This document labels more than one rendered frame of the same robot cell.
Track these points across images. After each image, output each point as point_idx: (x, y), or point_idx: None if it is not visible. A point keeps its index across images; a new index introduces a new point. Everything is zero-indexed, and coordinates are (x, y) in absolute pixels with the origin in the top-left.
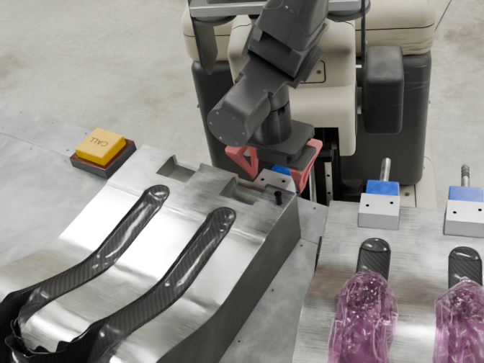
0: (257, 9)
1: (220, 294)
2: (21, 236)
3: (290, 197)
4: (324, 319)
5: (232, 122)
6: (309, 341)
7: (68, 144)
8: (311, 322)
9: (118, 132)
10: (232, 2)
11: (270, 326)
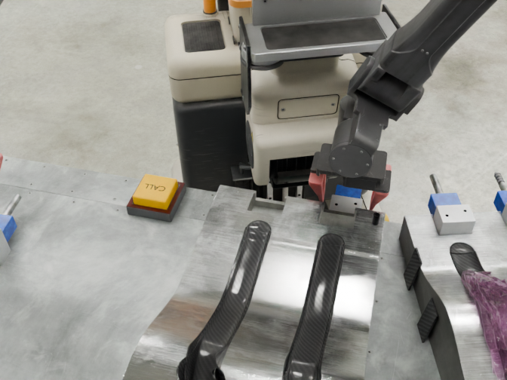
0: (314, 53)
1: (364, 311)
2: (106, 290)
3: (382, 217)
4: (471, 317)
5: (357, 156)
6: (467, 339)
7: (112, 193)
8: (461, 322)
9: None
10: (290, 47)
11: (389, 333)
